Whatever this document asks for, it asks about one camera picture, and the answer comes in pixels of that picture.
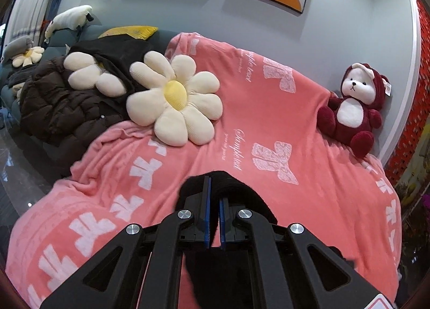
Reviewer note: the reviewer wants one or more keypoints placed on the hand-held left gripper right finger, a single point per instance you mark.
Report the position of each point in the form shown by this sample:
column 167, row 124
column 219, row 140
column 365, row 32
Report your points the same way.
column 222, row 223

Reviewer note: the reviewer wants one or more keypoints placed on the yellow and purple flowers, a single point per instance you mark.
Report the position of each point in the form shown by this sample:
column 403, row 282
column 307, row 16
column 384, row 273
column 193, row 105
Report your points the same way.
column 413, row 191

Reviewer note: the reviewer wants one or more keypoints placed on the small cream flower pillow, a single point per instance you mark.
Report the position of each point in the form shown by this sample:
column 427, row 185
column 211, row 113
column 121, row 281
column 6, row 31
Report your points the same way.
column 28, row 55

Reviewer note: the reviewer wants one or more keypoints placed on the black knit garment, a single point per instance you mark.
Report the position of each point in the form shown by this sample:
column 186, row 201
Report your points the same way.
column 235, row 188

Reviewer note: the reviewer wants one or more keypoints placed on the red patterned wall panel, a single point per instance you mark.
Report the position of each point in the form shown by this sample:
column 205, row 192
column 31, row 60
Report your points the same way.
column 416, row 111

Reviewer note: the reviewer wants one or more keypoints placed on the black coat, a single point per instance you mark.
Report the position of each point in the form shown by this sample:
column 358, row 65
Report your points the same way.
column 117, row 50

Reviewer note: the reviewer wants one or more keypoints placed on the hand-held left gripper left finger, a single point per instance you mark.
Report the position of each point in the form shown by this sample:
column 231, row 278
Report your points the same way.
column 208, row 215

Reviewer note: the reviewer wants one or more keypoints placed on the grey plush cushion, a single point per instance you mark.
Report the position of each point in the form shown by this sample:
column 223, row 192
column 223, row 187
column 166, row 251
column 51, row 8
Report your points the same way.
column 18, row 45

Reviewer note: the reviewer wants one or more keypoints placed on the light striped curtain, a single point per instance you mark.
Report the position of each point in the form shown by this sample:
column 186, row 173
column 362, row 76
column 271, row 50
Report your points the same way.
column 33, row 0

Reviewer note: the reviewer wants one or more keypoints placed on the dark grey garment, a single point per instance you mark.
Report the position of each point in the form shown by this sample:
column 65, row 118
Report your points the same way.
column 20, row 77

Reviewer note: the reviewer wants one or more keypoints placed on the pink printed blanket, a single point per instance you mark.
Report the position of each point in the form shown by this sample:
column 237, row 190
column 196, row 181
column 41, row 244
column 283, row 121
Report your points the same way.
column 285, row 121

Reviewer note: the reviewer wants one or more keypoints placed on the white plush animal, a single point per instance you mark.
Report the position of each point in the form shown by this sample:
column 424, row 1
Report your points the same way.
column 70, row 15

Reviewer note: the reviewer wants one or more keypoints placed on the dark red plush bear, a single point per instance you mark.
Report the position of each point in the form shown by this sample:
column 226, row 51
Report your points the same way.
column 349, row 111

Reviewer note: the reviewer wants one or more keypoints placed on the large cream flower pillow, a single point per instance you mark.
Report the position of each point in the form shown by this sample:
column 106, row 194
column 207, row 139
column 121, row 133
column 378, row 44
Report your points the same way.
column 174, row 94

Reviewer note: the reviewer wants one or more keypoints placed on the brown puffer jacket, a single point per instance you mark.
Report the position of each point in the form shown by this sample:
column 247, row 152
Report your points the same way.
column 57, row 107

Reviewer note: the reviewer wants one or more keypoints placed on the yellow cushion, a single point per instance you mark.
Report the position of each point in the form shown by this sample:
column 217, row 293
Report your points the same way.
column 134, row 31

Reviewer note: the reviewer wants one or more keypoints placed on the teal sofa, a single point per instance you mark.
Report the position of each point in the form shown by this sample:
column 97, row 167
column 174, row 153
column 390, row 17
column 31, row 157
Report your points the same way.
column 85, row 32

